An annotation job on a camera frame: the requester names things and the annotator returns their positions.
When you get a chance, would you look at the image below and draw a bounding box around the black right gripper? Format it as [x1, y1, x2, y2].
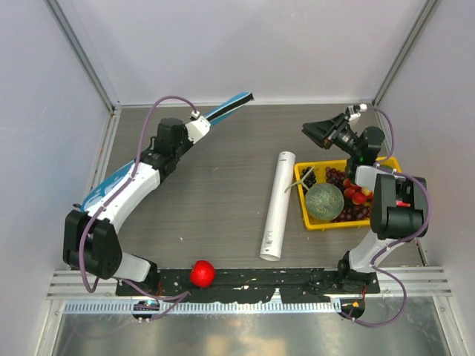
[301, 112, 360, 158]

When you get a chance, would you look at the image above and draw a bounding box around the blue sport racket bag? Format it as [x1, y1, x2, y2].
[73, 92, 254, 211]

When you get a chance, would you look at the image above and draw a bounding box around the white shuttlecock tube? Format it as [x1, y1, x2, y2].
[260, 151, 295, 262]

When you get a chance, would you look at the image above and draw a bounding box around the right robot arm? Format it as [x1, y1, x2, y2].
[302, 112, 431, 292]

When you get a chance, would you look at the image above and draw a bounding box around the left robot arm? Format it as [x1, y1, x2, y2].
[62, 118, 210, 295]

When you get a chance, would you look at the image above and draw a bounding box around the black grape bunch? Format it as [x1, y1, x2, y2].
[284, 166, 316, 193]

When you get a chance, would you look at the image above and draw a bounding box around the green netted melon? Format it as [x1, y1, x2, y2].
[304, 183, 344, 221]

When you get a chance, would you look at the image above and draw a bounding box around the red cherry bunch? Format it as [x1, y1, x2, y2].
[343, 179, 373, 205]

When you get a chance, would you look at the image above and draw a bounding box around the yellow plastic tray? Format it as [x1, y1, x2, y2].
[293, 156, 403, 231]

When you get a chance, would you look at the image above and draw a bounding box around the red apple on table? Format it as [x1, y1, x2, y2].
[190, 260, 216, 288]

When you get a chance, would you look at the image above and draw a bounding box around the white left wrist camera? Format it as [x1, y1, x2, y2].
[185, 110, 211, 145]

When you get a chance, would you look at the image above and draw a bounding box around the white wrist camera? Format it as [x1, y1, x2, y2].
[185, 110, 211, 145]
[344, 104, 368, 125]

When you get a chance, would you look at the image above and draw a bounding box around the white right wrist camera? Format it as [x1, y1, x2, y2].
[344, 104, 368, 125]

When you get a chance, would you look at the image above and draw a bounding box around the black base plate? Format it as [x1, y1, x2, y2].
[135, 268, 380, 304]

